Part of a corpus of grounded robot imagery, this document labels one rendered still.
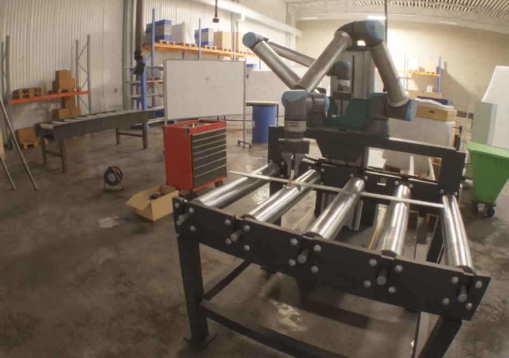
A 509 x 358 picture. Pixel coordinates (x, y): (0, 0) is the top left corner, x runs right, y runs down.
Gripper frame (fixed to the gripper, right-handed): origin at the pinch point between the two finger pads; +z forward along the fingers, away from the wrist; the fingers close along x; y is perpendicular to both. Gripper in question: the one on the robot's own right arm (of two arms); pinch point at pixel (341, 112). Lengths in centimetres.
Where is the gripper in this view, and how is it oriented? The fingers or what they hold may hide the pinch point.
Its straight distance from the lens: 197.8
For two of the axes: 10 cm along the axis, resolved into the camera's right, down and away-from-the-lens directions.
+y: 5.2, -2.4, 8.2
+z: -0.1, 9.6, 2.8
